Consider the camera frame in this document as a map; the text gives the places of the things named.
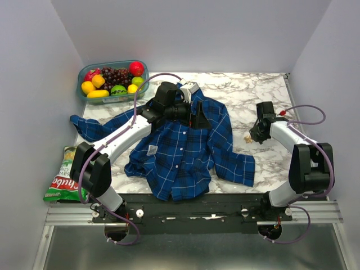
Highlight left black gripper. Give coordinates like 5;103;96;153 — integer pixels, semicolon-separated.
165;97;212;130

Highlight blue plaid shirt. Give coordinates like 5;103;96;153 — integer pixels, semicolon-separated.
69;87;256;202

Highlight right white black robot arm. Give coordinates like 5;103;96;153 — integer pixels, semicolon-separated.
249;101;335;221

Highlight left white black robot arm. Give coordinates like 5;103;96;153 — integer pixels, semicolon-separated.
70;82;211;222

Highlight green lime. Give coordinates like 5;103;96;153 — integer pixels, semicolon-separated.
132;76;144;87

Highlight yellow lemon right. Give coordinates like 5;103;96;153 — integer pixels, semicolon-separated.
127;84;138;94

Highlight yellow lemon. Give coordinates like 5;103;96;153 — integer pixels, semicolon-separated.
81;81;96;96
127;84;138;94

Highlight red apple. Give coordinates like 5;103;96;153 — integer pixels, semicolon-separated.
129;61;145;77

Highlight clear teal fruit container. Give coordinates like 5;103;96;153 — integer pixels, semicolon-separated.
76;59;150;102

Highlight purple grape bunch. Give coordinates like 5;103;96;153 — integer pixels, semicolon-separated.
101;67;133;91

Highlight yellow mango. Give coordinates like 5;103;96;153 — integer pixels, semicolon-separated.
87;89;109;98

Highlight orange fruit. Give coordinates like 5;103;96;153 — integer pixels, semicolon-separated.
91;74;105;88

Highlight yellow lemon left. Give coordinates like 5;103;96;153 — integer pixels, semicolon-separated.
81;81;96;96

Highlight pink dragon fruit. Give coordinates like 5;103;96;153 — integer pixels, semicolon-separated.
84;68;101;82

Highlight green red snack bag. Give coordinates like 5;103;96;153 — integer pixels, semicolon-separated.
43;146;80;201

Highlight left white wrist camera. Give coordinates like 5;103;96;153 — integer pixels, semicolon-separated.
179;79;199;103

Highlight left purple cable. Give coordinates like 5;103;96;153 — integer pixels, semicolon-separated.
78;73;183;246

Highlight purple cable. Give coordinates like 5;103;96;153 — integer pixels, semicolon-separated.
78;73;183;246
280;104;335;200
261;205;312;245

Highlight black front mounting rail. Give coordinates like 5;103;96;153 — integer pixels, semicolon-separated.
91;193;292;235

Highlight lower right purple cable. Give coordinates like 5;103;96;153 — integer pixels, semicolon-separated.
261;205;312;245

